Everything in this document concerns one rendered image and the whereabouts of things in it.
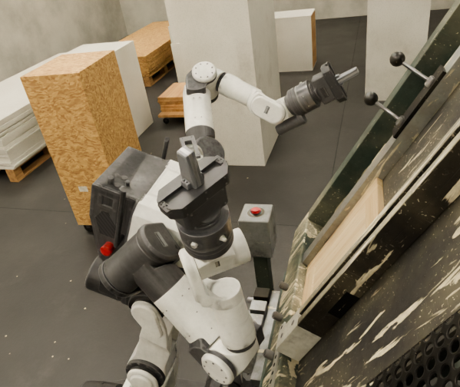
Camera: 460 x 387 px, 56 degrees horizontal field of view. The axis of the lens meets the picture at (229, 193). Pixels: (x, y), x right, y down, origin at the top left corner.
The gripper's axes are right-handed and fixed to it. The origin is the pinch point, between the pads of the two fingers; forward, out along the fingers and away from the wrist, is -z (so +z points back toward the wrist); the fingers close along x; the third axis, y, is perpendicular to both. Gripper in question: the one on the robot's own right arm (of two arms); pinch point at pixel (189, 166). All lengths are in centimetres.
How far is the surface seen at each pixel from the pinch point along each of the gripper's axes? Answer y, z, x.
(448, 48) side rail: -4, 28, 92
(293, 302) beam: -3, 79, 24
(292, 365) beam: 10, 75, 9
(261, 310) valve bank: -14, 96, 21
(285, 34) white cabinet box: -327, 260, 387
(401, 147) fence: 3, 41, 63
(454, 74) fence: 7, 21, 72
